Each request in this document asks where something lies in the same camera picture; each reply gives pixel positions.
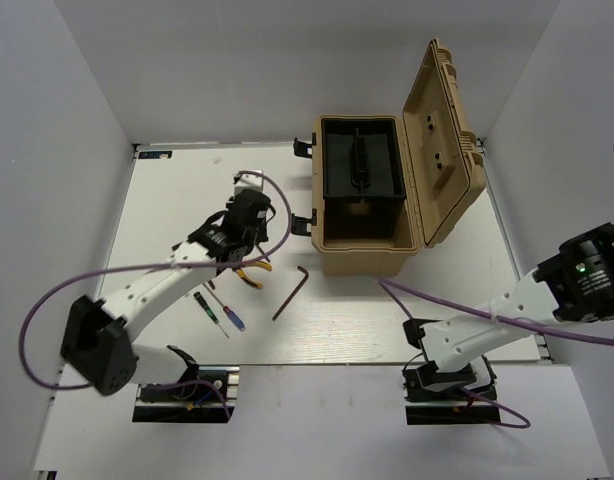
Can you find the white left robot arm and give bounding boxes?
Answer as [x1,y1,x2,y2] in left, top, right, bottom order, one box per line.
[61,187,271,399]

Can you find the dark blue table label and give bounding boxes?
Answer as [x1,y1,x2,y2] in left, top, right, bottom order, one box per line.
[138,150,173,160]

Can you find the tan plastic toolbox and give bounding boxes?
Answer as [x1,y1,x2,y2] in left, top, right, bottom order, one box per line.
[291,39,486,277]

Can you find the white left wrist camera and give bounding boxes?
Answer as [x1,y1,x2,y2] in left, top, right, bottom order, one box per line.
[233,170,264,195]

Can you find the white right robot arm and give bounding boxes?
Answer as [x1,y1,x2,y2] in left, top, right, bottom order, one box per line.
[403,223,614,402]

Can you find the yellow combination pliers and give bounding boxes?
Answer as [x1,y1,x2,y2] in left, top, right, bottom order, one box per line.
[231,260,273,290]

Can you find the red blue handled screwdriver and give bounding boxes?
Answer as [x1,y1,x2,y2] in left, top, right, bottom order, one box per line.
[204,282,246,332]

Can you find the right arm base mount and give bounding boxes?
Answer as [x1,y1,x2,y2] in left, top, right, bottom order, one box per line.
[402,357,501,426]

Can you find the black toolbox inner tray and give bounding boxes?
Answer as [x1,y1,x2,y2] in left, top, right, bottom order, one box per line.
[321,117,407,203]

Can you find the black green precision screwdriver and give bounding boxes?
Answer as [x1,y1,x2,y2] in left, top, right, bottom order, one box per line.
[193,292,229,337]

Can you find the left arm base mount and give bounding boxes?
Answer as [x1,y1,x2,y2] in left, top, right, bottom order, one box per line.
[132,366,240,424]

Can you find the brown hex key long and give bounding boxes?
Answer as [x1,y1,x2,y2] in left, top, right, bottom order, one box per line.
[271,265,310,322]

